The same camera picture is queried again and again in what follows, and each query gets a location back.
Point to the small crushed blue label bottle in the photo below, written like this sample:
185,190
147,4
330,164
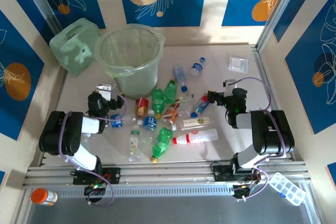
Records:
116,123

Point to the red yellow label bottle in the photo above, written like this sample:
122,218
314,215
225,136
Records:
141,107

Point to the blue cap water bottle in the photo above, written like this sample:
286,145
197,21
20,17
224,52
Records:
197,68

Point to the blue label bottle white cap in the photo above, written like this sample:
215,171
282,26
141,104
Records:
150,122

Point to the green bottle yellow cap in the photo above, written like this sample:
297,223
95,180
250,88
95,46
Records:
158,102
170,91
162,140

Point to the orange label bottle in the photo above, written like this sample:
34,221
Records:
172,112

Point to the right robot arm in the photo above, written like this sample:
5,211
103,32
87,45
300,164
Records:
273,134

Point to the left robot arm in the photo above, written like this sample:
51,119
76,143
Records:
60,140

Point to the translucent bin with green liner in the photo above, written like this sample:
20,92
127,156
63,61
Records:
131,51

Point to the blue red label bottle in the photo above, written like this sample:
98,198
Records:
201,104

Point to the clear bottle beige label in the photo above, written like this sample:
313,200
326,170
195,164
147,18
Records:
195,122

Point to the small clear plastic box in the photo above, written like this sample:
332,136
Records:
238,64

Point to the crushed clear bottle blue label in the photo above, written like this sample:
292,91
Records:
179,75

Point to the red cap red label bottle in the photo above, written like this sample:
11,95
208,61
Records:
195,137

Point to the pale green lunch box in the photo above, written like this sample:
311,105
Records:
74,45

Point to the left base control board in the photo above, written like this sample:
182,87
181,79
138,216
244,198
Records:
94,188

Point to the base control board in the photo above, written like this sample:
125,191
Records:
94,188
242,191

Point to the right base control board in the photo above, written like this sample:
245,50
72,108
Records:
242,191

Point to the clear compartment organiser box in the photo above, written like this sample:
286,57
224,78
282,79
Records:
287,188

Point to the jar with orange lid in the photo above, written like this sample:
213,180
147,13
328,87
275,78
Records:
42,196

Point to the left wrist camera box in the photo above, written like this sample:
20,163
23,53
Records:
103,87

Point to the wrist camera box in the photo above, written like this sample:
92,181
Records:
103,87
229,83

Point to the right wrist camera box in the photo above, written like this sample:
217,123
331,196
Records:
229,83

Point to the aluminium table side rail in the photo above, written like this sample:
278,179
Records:
265,85
61,87

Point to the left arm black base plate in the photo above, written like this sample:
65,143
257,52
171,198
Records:
113,175

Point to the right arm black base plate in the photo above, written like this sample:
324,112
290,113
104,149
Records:
220,172

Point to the aluminium mounting rail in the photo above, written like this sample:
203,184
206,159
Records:
170,167

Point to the aluminium frame post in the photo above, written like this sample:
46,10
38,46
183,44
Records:
275,11
42,1

